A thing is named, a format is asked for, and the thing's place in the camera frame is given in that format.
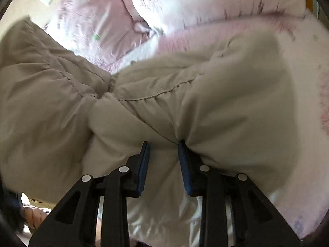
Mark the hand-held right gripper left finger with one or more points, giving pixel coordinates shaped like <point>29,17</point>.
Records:
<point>144,171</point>

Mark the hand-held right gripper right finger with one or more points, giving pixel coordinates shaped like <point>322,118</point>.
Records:
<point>183,171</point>

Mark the beige puffer jacket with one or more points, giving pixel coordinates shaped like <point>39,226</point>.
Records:
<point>231,108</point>

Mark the person's foot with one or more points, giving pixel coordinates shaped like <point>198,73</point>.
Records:
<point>34,217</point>

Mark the person's legs in jeans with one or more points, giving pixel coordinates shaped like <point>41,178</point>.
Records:
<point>10,211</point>

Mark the pink floral pillow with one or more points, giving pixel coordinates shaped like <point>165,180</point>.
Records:
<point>102,25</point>
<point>205,2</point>

